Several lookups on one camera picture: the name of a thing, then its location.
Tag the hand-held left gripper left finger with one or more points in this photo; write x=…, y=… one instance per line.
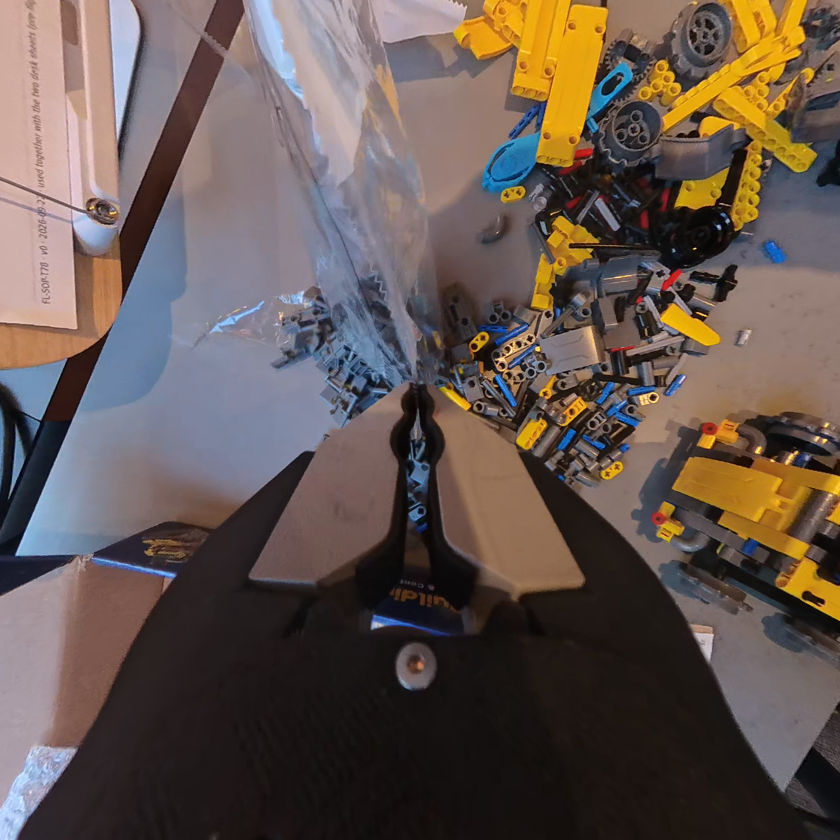
x=334, y=505

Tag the yellow toy car model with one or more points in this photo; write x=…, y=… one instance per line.
x=735, y=485

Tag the grey desk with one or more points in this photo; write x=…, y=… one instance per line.
x=197, y=446

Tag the dark blue cardboard kit box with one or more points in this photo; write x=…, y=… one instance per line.
x=65, y=643

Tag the pile of mixed toy bricks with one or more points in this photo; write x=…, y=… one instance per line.
x=590, y=367

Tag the grey curved toy piece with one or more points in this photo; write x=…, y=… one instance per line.
x=492, y=233

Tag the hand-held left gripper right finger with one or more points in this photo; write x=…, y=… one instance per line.
x=499, y=518

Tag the white paper bag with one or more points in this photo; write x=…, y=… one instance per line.
x=420, y=19

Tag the small blue brick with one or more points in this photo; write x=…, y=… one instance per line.
x=774, y=251

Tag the wooden sheet holder board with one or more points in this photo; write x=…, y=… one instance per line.
x=59, y=341

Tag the printed clear plastic bag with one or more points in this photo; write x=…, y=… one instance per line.
x=341, y=197

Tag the heap of small grey connectors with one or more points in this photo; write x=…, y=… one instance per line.
x=341, y=341

